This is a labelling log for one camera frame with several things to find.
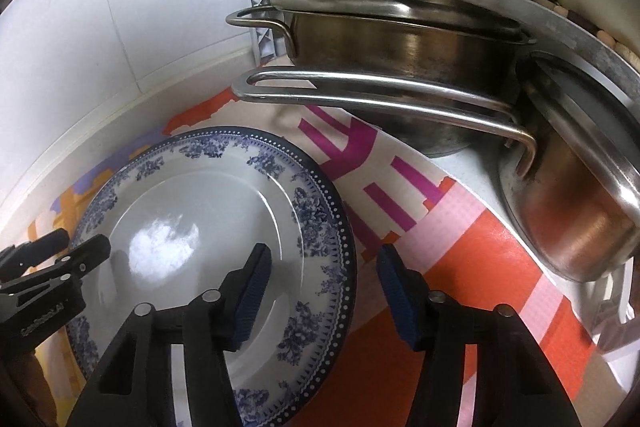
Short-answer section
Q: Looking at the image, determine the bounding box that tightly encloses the steel pot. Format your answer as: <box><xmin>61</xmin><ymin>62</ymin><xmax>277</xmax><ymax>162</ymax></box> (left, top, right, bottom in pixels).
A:
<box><xmin>226</xmin><ymin>0</ymin><xmax>536</xmax><ymax>158</ymax></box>

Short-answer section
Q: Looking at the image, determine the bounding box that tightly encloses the wooden bead trivet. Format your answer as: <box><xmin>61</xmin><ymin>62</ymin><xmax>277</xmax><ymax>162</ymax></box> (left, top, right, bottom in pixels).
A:
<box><xmin>532</xmin><ymin>0</ymin><xmax>640</xmax><ymax>72</ymax></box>

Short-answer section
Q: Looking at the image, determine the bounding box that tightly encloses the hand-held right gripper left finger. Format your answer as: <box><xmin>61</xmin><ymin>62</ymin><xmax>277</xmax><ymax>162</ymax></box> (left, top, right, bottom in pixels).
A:
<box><xmin>65</xmin><ymin>243</ymin><xmax>273</xmax><ymax>427</ymax></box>

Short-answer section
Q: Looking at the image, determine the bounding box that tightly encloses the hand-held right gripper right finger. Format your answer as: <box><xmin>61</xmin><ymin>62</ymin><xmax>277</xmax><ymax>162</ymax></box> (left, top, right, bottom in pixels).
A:
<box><xmin>376</xmin><ymin>244</ymin><xmax>586</xmax><ymax>427</ymax></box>

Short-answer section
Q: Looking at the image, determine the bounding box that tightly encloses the blue floral rim plate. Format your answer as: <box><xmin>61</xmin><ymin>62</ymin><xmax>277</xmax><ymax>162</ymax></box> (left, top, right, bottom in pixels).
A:
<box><xmin>64</xmin><ymin>126</ymin><xmax>358</xmax><ymax>427</ymax></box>

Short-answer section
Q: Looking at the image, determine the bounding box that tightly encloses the steel saucepan long handle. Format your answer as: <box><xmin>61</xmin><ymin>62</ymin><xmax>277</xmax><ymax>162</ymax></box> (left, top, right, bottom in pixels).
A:
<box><xmin>497</xmin><ymin>49</ymin><xmax>640</xmax><ymax>283</ymax></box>

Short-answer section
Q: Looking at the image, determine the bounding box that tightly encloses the white plastic stand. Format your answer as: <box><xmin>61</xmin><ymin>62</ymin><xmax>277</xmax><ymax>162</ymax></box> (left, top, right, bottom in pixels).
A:
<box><xmin>585</xmin><ymin>267</ymin><xmax>640</xmax><ymax>358</ymax></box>

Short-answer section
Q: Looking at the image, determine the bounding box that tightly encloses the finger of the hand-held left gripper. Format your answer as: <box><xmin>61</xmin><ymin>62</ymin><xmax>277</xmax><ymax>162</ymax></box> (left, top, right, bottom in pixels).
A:
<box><xmin>0</xmin><ymin>228</ymin><xmax>71</xmax><ymax>270</ymax></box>
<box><xmin>0</xmin><ymin>235</ymin><xmax>111</xmax><ymax>303</ymax></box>

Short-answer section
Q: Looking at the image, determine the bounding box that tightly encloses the colourful patchwork table mat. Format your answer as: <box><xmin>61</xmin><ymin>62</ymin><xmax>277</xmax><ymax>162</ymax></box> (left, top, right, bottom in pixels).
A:
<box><xmin>25</xmin><ymin>87</ymin><xmax>621</xmax><ymax>427</ymax></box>

